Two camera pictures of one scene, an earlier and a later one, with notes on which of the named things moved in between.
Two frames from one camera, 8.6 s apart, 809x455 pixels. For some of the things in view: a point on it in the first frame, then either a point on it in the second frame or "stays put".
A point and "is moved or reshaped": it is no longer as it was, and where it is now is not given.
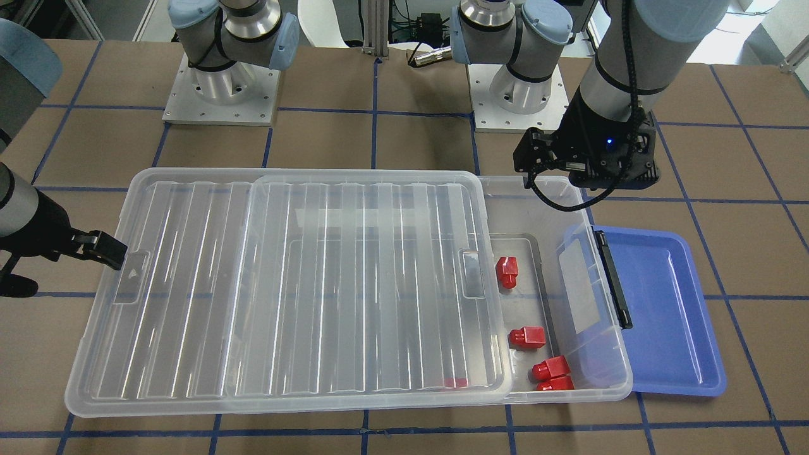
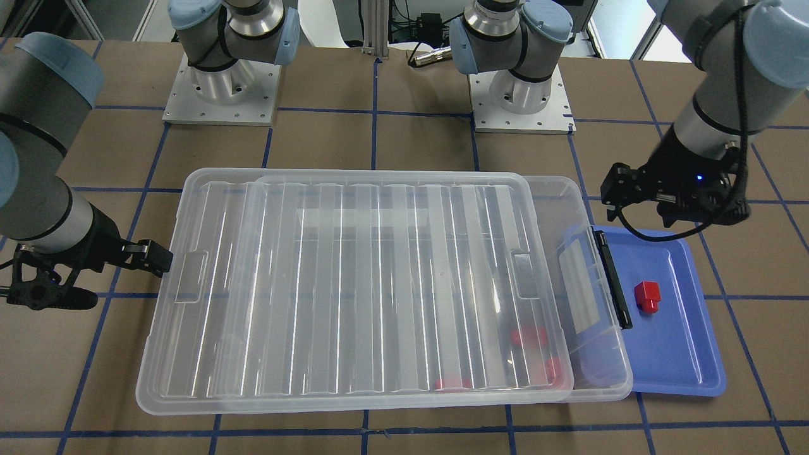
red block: x=553 y=373 -> x=647 y=296
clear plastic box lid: x=255 y=289 is moved or reshaped
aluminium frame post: x=376 y=28 stays put
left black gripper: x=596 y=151 -> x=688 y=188
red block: x=507 y=269 -> x=554 y=371
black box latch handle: x=612 y=280 stays put
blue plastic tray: x=674 y=344 stays put
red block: x=527 y=337 stays put
